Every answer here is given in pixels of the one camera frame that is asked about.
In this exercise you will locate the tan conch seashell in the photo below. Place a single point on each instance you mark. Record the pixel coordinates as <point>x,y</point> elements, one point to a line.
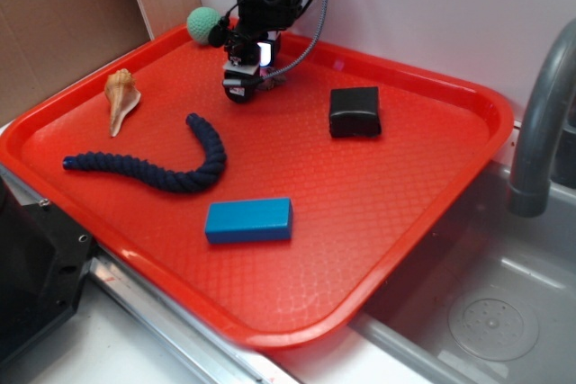
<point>123,96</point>

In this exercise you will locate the red plastic tray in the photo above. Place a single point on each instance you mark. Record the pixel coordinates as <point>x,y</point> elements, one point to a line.
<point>359,204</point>

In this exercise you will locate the black square block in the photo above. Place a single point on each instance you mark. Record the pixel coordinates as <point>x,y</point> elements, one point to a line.
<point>354,112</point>

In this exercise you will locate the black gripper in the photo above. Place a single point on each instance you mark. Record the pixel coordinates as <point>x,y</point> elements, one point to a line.
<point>257,33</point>

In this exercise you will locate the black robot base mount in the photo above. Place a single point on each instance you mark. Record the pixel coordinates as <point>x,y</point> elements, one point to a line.
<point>45,257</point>

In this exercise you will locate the brown cardboard panel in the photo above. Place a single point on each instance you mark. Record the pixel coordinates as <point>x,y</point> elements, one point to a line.
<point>47,45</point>

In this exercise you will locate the green foam ball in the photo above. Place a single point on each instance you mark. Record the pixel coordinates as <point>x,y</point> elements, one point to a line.
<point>200,22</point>

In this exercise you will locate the brown wood chip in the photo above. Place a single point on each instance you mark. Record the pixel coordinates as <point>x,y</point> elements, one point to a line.
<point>270,79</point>

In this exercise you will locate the grey sink basin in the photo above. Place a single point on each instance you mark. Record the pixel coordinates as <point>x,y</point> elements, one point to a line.
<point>485,296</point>

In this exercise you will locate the blue rectangular block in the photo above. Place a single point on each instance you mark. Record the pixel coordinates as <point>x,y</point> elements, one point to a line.
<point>249,221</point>

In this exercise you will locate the grey sink faucet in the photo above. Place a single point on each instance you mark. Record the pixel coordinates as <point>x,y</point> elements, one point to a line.
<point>545,151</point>

